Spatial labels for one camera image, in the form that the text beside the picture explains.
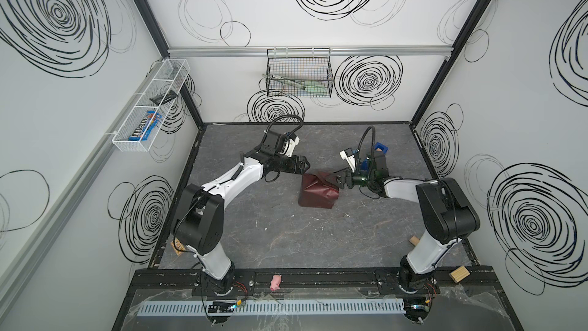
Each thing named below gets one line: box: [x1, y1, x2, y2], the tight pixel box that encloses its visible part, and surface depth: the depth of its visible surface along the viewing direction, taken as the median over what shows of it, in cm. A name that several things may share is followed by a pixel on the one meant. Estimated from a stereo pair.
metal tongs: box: [261, 73, 307, 89], surface depth 87 cm
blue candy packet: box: [127, 110, 163, 141], surface depth 71 cm
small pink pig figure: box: [269, 274, 283, 292], surface depth 74 cm
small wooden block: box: [448, 265, 471, 284], surface depth 77 cm
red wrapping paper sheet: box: [298, 171, 340, 210], surface depth 84 cm
